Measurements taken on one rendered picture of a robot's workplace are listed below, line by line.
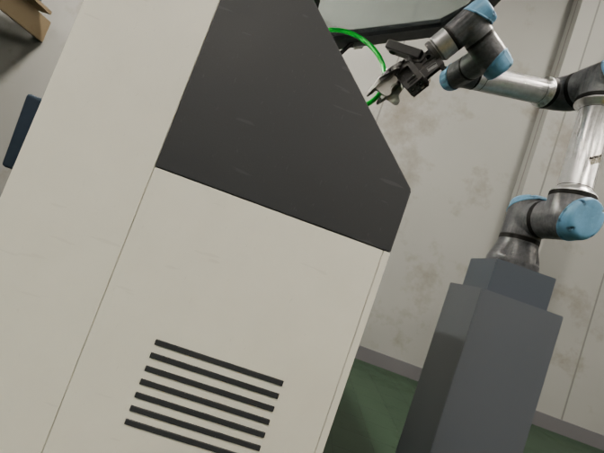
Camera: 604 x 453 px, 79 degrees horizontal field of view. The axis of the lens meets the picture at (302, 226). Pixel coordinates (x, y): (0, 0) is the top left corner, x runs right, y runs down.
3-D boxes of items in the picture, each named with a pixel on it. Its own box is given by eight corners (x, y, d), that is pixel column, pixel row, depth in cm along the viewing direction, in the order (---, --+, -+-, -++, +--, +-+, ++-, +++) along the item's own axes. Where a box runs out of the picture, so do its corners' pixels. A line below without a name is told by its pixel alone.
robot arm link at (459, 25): (502, 20, 91) (484, -9, 89) (462, 53, 96) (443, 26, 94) (495, 22, 98) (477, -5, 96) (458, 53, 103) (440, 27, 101)
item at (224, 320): (277, 590, 81) (391, 253, 87) (15, 516, 77) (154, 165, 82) (272, 429, 151) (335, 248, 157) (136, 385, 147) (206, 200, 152)
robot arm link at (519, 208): (519, 243, 125) (530, 206, 126) (555, 245, 112) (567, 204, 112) (491, 231, 122) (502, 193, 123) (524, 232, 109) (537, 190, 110)
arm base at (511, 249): (519, 274, 124) (528, 246, 124) (548, 277, 109) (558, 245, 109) (476, 259, 125) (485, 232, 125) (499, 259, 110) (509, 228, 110)
